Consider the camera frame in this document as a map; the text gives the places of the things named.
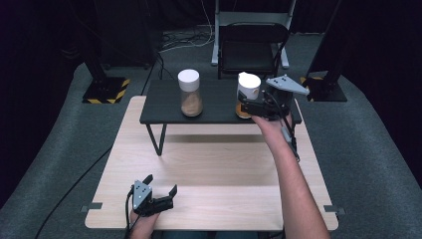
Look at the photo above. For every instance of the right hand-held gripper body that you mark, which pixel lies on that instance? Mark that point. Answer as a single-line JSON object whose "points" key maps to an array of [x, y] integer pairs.
{"points": [[282, 99]]}

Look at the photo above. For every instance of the person's right hand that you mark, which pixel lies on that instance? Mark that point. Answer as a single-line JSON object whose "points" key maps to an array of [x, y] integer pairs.
{"points": [[270, 127]]}

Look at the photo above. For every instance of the black shelf with hairpin legs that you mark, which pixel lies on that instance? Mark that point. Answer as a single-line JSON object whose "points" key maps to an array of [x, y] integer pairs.
{"points": [[212, 99]]}

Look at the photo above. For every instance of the black folding chair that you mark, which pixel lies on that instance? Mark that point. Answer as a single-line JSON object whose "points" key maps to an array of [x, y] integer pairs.
{"points": [[247, 54]]}

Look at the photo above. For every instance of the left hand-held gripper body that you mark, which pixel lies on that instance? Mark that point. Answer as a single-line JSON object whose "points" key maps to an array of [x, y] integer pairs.
{"points": [[146, 199]]}

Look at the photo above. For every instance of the person's left hand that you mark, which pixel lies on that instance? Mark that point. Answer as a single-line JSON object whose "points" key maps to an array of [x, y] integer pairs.
{"points": [[146, 220]]}

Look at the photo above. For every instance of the glass jar with tan powder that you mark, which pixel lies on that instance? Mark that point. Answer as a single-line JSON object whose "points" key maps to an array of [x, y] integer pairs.
{"points": [[191, 103]]}

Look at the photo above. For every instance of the black stand with striped base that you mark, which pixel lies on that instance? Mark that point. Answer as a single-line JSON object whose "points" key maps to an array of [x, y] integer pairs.
{"points": [[106, 89], [326, 89]]}

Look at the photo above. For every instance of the white-lidded jar with orange powder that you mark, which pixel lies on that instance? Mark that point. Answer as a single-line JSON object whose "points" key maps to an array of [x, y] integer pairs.
{"points": [[249, 86]]}

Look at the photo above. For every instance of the person's blue trousers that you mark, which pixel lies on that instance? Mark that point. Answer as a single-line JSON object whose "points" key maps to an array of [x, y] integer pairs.
{"points": [[212, 235]]}

